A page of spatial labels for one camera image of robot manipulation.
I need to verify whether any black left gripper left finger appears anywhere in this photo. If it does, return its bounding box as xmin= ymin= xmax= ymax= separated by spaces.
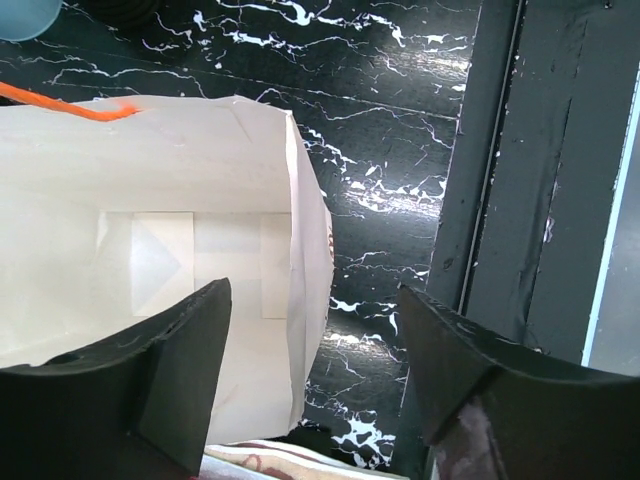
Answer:
xmin=1 ymin=278 xmax=232 ymax=479

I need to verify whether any light blue straw holder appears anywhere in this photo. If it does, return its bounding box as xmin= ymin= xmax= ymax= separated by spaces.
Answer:
xmin=0 ymin=0 xmax=63 ymax=42

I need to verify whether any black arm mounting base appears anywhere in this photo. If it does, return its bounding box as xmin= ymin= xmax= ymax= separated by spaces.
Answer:
xmin=427 ymin=1 xmax=639 ymax=365

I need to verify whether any printed paper takeout bag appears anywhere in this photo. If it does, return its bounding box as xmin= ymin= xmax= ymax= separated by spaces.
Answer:
xmin=1 ymin=96 xmax=334 ymax=444

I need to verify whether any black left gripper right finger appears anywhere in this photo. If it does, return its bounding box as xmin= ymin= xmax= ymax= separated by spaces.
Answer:
xmin=398 ymin=287 xmax=639 ymax=479

